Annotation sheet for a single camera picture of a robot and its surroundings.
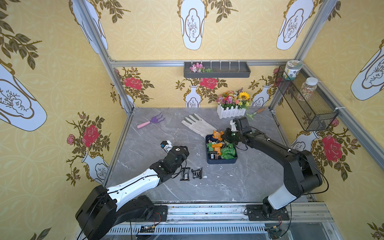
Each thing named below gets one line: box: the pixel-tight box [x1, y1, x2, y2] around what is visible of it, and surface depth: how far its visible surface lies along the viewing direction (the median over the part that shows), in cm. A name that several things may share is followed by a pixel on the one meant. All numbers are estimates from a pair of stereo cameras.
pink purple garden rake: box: [137, 112, 166, 129], surface depth 117 cm
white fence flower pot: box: [216, 87, 252, 120], surface depth 108 cm
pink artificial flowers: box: [189, 62, 213, 73], surface depth 89 cm
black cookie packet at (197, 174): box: [191, 167, 203, 179], surface depth 87 cm
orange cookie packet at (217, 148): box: [211, 142, 223, 157], surface depth 96 cm
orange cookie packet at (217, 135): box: [212, 130, 224, 141], surface depth 92 cm
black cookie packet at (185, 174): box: [180, 167, 191, 181], surface depth 87 cm
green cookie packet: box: [220, 143, 237, 160], surface depth 94 cm
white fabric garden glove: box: [181, 113, 217, 139], surface depth 112 cm
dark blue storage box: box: [205, 134, 238, 165], surface depth 93 cm
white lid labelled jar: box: [282, 60, 303, 81], surface depth 87 cm
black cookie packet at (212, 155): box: [207, 151, 217, 160], surface depth 91 cm
